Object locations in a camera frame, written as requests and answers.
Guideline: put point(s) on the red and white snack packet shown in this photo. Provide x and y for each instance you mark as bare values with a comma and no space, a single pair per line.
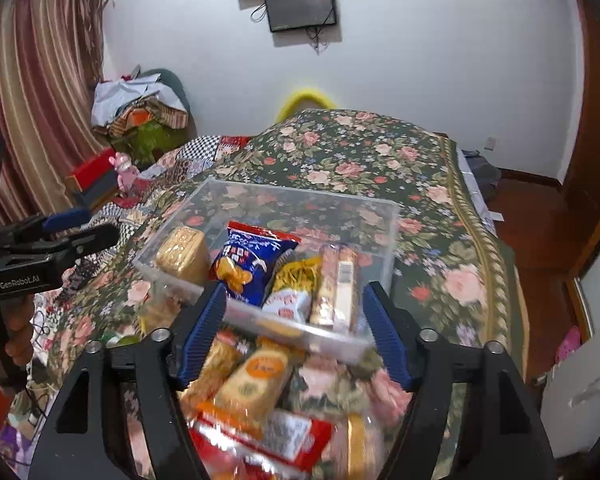
300,435

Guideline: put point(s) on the yellow packet with orange label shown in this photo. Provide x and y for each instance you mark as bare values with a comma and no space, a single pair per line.
252,380

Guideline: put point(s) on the pink slipper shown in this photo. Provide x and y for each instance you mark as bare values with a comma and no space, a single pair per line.
569,345

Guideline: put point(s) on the brown wooden door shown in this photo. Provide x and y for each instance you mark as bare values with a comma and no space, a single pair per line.
597,135

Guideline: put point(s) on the checkered patchwork quilt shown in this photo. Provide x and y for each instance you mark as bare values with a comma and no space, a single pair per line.
200,152

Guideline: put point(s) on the striped red curtain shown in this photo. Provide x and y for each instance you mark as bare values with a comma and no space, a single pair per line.
35,85

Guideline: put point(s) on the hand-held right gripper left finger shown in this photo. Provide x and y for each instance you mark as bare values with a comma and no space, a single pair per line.
203,331

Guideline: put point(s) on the red flat box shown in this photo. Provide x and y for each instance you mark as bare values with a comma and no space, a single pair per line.
92,172

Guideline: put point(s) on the pile of clothes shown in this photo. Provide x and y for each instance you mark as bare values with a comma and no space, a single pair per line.
130,105

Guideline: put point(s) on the golden crinkled snack packet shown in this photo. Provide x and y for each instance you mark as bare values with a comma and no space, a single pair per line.
215,365

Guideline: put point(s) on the person's left hand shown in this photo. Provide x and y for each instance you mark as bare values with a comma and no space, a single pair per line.
21,330

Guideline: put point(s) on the small black wall screen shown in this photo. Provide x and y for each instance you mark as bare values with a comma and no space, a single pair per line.
300,7

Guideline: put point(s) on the blue chip bag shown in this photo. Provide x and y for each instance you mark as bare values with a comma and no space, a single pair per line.
240,260

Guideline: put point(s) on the green fuzzy cloth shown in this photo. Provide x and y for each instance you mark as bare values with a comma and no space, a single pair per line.
147,142

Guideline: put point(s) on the golden clear-wrapped snack packet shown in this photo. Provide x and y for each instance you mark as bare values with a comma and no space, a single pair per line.
360,445

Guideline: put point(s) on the yellow and white snack packet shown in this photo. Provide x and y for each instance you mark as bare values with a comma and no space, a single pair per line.
292,287

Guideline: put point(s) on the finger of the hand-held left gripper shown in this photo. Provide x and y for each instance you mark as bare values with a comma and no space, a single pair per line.
95,239
67,219

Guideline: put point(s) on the long striped biscuit packet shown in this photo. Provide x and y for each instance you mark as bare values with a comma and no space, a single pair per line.
332,285

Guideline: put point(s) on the grey bag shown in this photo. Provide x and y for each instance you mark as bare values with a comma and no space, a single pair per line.
480,172

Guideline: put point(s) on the white wall socket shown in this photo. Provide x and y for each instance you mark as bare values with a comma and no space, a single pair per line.
490,143

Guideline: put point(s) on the white cabinet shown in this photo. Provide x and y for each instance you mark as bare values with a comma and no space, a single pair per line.
585,370

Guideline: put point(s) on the gold cracker packet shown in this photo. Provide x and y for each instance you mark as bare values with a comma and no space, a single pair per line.
180,255

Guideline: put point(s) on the clear plastic container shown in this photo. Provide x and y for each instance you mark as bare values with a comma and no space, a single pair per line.
220,195

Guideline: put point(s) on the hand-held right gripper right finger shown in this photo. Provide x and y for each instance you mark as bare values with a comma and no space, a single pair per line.
387,340

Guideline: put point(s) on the pink plush toy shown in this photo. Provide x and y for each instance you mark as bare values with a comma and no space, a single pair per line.
125,172

